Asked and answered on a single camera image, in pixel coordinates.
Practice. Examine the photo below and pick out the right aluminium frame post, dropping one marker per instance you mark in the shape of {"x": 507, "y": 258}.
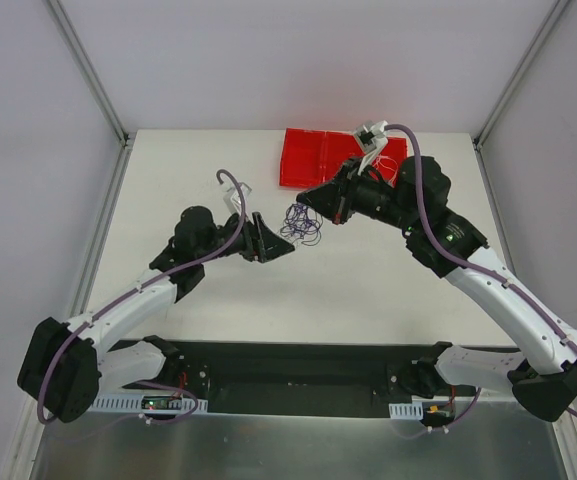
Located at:
{"x": 555, "y": 14}

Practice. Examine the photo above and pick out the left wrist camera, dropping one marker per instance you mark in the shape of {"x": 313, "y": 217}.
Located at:
{"x": 232, "y": 195}

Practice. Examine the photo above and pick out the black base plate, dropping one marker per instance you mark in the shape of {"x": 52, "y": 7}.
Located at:
{"x": 312, "y": 380}

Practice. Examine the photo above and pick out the white cable duct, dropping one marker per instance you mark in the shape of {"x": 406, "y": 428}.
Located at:
{"x": 147, "y": 404}
{"x": 413, "y": 411}

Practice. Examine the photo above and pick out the aluminium frame post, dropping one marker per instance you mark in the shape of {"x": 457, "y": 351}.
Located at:
{"x": 555, "y": 14}
{"x": 88, "y": 72}

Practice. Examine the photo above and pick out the left aluminium frame post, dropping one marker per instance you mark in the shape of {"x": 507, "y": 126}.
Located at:
{"x": 88, "y": 72}

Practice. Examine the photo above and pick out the left white cable duct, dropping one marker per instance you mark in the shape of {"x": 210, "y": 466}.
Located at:
{"x": 147, "y": 404}

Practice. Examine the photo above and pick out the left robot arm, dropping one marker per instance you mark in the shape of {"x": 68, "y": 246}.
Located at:
{"x": 69, "y": 363}

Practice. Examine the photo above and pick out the red three-compartment bin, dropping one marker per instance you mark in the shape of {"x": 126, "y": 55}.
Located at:
{"x": 311, "y": 157}

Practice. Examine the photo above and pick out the right white cable duct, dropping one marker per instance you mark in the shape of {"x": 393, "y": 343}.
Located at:
{"x": 413, "y": 411}

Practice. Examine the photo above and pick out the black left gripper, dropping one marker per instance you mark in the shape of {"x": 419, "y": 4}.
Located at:
{"x": 256, "y": 238}

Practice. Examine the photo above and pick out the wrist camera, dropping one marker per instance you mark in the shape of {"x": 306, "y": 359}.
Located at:
{"x": 232, "y": 195}
{"x": 372, "y": 139}

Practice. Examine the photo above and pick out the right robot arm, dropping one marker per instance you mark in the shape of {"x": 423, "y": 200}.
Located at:
{"x": 542, "y": 373}

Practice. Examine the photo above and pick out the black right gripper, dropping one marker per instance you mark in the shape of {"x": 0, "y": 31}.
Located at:
{"x": 343, "y": 194}

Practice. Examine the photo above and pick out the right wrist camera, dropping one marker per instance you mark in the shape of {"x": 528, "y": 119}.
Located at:
{"x": 372, "y": 139}

